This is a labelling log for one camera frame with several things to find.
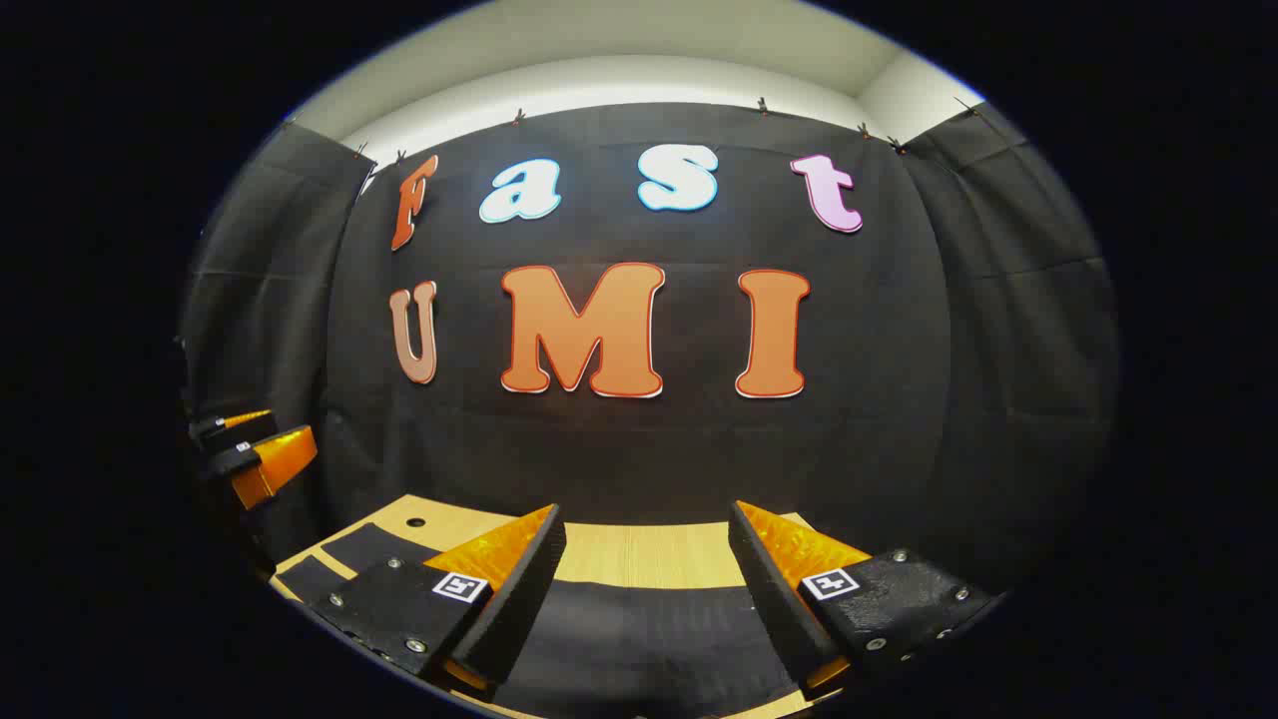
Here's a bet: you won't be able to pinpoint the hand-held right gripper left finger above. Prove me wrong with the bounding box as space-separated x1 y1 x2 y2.
305 504 568 700

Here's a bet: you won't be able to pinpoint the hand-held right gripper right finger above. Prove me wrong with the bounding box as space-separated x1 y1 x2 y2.
727 499 1001 700

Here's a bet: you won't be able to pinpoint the dark grey jeans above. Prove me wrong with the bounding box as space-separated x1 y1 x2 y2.
275 521 808 719

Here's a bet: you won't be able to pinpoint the black backdrop cloth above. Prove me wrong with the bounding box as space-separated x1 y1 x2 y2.
180 100 1124 600

